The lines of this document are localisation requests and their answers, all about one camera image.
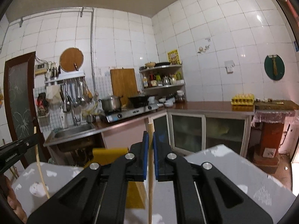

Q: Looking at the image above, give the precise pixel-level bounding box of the chopstick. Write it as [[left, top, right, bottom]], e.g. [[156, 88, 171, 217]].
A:
[[33, 126, 51, 200], [148, 123, 155, 224]]

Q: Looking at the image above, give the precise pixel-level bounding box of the left hand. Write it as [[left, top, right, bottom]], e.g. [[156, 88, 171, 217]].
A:
[[1, 175, 27, 223]]

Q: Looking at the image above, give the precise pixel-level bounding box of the dark wooden door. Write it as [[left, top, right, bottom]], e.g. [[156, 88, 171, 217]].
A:
[[4, 52, 51, 162]]

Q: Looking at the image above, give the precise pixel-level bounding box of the yellow utensil holder basket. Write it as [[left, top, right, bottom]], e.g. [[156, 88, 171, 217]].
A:
[[90, 148, 147, 209]]

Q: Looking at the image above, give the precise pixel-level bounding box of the steel sink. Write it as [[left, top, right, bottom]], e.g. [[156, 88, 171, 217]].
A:
[[44, 123, 95, 147]]

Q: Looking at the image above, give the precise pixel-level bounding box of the grey patterned tablecloth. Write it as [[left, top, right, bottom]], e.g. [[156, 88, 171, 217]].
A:
[[12, 145, 295, 223]]

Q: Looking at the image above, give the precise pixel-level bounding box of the glass door cabinet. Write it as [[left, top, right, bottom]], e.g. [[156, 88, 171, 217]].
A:
[[167, 111, 252, 157]]

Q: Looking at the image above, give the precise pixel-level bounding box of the faucet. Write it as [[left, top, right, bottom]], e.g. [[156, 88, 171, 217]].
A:
[[63, 95, 78, 126]]

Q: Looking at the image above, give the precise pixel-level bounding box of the gas stove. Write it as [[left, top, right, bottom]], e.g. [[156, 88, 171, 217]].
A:
[[100, 103, 159, 123]]

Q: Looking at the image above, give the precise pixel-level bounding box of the hanging utensil rack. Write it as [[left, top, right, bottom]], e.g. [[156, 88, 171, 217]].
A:
[[44, 69, 94, 112]]

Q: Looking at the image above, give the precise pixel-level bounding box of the steel cooking pot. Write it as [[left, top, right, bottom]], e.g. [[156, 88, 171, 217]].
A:
[[99, 95, 122, 112]]

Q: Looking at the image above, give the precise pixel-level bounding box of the black wok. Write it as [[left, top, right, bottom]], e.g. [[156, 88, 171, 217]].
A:
[[128, 94, 156, 108]]

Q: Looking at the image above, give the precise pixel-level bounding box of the yellow egg tray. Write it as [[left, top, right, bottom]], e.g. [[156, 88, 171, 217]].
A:
[[231, 94, 255, 106]]

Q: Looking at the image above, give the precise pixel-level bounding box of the round wooden board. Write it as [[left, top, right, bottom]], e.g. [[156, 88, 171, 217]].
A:
[[59, 48, 84, 72]]

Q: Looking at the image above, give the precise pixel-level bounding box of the rectangular wooden cutting board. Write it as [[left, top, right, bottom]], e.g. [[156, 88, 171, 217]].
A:
[[110, 68, 138, 107]]

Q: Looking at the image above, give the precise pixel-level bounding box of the corner metal shelf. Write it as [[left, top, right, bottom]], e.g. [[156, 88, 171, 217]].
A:
[[139, 62, 186, 99]]

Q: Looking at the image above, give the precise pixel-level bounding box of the white wall socket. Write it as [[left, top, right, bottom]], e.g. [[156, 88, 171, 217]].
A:
[[224, 60, 235, 74]]

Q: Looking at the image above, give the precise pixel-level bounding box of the yellow wall poster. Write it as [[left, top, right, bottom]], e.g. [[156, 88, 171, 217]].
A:
[[167, 50, 181, 65]]

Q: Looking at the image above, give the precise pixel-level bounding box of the green round wall plate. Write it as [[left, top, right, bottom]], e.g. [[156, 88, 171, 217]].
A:
[[264, 55, 285, 81]]

